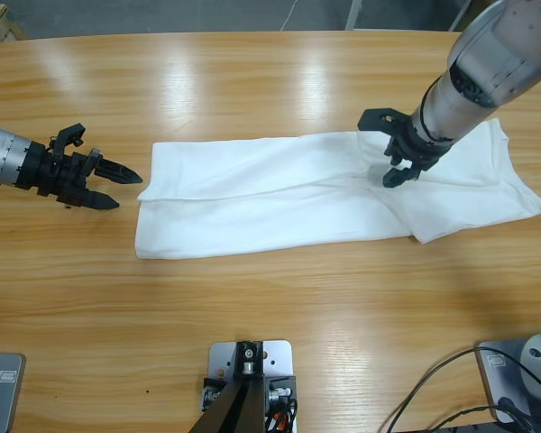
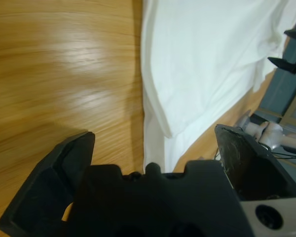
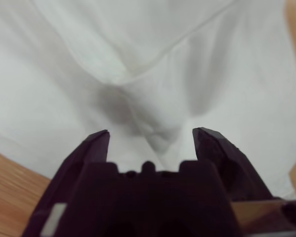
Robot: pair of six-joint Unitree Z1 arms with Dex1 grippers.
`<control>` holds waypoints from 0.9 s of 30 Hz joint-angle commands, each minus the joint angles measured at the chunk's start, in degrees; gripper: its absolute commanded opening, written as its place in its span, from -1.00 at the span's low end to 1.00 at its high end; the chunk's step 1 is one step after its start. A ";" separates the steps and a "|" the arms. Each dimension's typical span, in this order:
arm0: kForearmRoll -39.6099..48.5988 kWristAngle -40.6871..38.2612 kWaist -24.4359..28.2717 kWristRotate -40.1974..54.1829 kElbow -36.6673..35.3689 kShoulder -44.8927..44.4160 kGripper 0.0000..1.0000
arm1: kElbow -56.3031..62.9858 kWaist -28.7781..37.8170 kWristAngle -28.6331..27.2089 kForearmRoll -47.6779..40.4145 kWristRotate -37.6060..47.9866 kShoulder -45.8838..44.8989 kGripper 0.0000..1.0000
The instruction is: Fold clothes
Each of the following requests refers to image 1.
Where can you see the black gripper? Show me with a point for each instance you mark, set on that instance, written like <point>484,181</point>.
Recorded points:
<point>58,176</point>
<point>421,151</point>

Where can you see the white T-shirt with UNITREE print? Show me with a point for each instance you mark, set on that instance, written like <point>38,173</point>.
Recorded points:
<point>275,203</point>

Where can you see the cardboard box with blue print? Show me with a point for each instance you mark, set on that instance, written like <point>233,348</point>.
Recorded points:
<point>473,11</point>

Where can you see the wooden pallet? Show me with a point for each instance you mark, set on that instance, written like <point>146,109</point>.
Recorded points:
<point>2,22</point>

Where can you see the black and silver clamp fitting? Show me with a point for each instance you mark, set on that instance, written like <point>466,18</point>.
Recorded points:
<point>209,397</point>

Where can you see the black block with silver connector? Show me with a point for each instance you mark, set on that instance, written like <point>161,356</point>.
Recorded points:
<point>284,385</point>

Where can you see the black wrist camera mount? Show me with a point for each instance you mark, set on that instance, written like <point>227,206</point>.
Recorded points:
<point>70,135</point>
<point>378,118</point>

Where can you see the white metal frame leg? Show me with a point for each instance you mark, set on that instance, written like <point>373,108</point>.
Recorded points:
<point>461,15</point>
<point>354,13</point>

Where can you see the black bracket with silver bolt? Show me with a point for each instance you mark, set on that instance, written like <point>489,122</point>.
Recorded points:
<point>248,361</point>

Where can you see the white camera mounting plate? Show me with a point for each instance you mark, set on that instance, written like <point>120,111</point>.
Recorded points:
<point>277,356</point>

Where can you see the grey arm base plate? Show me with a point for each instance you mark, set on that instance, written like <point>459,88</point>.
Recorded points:
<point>9,397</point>
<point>489,381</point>

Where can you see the dark camera post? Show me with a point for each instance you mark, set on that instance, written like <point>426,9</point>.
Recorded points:
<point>234,415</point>

